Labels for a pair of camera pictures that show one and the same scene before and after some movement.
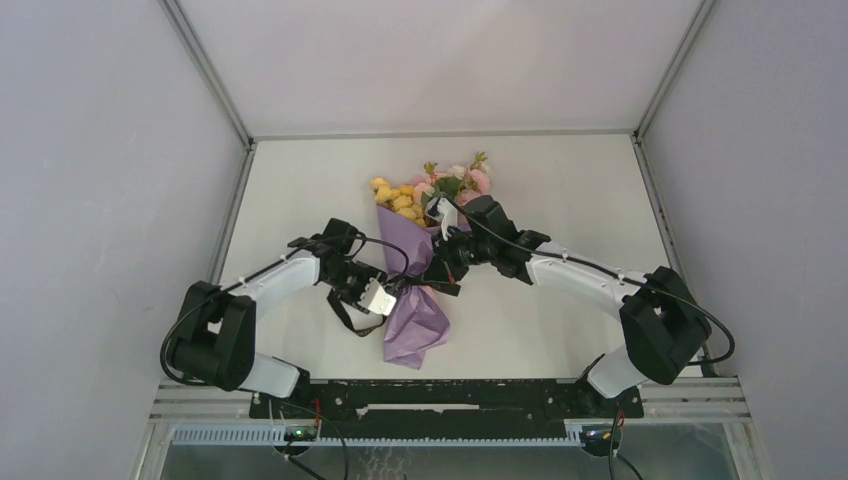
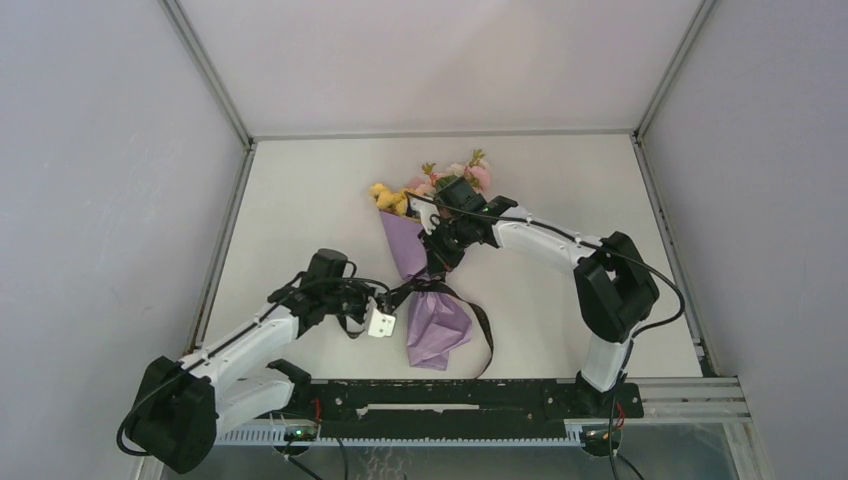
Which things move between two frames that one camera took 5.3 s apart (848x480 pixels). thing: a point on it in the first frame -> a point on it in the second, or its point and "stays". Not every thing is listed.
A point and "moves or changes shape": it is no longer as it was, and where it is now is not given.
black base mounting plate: [444, 403] stays
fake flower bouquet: [456, 183] stays
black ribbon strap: [400, 279] -> [439, 279]
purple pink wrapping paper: [416, 320] moves or changes shape
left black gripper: [368, 272] -> [368, 293]
